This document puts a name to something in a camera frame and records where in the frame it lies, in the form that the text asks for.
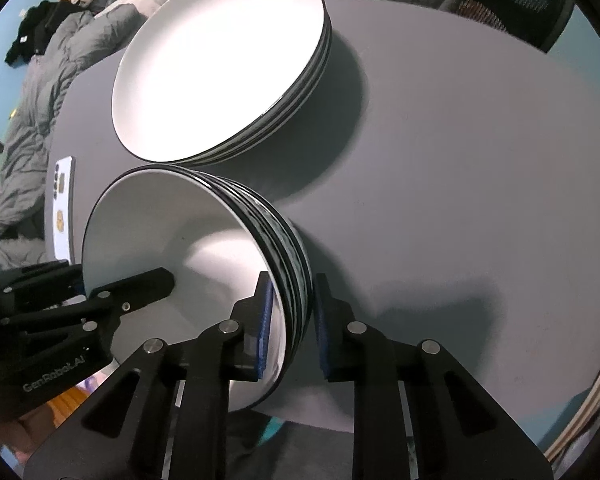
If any white bowl with black rim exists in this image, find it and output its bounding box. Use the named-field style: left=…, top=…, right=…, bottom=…
left=200, top=172, right=302, bottom=361
left=81, top=166, right=283, bottom=413
left=215, top=177, right=314, bottom=356

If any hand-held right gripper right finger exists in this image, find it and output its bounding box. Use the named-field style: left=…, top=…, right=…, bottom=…
left=314, top=272, right=553, bottom=480

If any white smartphone with gold stickers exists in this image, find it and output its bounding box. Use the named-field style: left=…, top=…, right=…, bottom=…
left=51, top=156, right=77, bottom=264

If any beige bed sheet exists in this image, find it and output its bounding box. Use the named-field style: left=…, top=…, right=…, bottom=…
left=94, top=0, right=191, bottom=23

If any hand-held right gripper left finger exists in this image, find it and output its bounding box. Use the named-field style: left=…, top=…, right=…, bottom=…
left=22, top=271, right=281, bottom=480

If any black clothing pile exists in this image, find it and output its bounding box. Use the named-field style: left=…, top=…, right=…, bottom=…
left=5, top=0, right=78, bottom=67

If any wooden board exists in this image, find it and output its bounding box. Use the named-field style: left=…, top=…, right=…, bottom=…
left=545, top=325, right=600, bottom=466

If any white plate with black rim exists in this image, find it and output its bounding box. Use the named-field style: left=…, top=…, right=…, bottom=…
left=190, top=35, right=332, bottom=169
left=111, top=0, right=331, bottom=167
left=177, top=20, right=332, bottom=167

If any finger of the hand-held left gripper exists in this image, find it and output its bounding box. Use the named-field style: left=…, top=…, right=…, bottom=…
left=87, top=267, right=176, bottom=331
left=0, top=261, right=84, bottom=311

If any person's left hand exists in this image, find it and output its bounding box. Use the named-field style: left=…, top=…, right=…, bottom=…
left=0, top=407, right=56, bottom=461

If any grey quilted comforter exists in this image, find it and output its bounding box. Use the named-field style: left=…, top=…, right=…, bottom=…
left=0, top=2, right=148, bottom=263

